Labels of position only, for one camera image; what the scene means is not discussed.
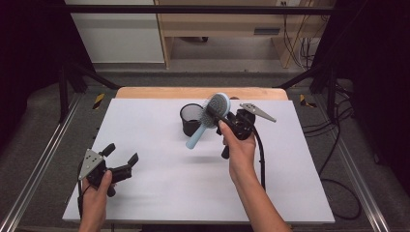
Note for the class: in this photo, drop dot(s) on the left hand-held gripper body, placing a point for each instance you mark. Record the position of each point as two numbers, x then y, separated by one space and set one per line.
92 164

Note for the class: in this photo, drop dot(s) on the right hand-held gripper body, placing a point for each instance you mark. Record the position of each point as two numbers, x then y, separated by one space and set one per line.
243 124

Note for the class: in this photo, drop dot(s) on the light blue hairbrush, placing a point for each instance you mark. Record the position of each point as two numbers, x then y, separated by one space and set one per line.
222 101

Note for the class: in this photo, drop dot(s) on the black mesh pen holder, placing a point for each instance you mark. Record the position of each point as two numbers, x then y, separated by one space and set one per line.
190 127

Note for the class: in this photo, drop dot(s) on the person's right hand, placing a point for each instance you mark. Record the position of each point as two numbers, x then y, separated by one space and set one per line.
241 158

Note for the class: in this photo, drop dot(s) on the person's left hand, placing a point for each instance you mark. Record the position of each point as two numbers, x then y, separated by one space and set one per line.
96 199

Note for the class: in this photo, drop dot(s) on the wooden table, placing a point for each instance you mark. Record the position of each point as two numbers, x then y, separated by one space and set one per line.
193 92

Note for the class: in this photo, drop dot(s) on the white table sheet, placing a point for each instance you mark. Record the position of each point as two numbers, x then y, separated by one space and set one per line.
161 193

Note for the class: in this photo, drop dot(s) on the yellow black tape marker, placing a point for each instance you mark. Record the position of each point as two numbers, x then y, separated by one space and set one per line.
304 100
98 101

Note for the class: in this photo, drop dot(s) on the wooden desk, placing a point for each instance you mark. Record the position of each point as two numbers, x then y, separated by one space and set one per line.
209 27

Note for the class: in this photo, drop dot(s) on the white cabinet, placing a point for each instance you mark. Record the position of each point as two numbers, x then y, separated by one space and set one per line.
119 35

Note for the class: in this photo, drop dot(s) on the black curtain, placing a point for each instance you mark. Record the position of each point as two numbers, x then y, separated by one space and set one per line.
29 64
370 64

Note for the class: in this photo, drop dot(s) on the white power strip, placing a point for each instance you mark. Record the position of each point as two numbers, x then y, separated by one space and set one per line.
288 2

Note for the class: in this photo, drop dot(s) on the aluminium floor rail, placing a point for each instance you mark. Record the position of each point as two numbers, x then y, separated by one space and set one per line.
35 174
357 180

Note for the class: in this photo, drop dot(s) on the black frame strut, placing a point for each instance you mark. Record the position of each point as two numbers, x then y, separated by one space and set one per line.
322 77
77 77

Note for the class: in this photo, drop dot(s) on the black frame bar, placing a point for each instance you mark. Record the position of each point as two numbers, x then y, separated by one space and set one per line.
193 9

